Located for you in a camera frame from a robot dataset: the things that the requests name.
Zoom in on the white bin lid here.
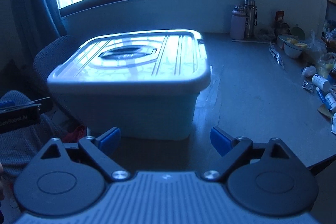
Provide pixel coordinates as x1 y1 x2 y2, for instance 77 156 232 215
47 30 211 96

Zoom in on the white round object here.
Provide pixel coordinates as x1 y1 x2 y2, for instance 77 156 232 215
301 66 317 78

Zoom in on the person's hand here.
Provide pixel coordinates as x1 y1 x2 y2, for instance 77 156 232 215
0 164 5 201

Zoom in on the red down jacket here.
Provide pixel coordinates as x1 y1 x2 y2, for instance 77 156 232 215
62 125 87 143

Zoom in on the teal plastic storage bin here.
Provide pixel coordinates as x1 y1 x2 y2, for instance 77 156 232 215
49 85 203 141

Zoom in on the grey knit chair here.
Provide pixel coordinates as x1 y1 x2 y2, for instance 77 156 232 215
33 35 82 124

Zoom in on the blister pill pack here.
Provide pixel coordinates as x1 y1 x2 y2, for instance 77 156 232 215
302 80 314 93

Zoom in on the blue tube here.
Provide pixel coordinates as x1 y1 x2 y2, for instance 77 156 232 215
315 87 329 109

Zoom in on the foil snack wrapper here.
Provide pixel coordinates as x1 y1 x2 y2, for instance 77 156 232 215
269 44 284 69

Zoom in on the white pill bottle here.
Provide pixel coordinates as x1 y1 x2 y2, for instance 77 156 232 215
312 73 330 92

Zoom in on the white bowl with food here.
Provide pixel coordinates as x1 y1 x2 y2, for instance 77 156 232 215
277 35 308 59

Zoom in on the pink water bottle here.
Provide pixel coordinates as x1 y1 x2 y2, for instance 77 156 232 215
230 6 246 40

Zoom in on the clear plastic bag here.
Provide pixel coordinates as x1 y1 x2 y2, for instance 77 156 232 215
304 30 327 64

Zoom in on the steel thermos bottle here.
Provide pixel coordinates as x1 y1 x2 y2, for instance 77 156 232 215
244 0 257 39

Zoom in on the red black box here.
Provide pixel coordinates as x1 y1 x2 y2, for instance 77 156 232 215
274 10 284 28

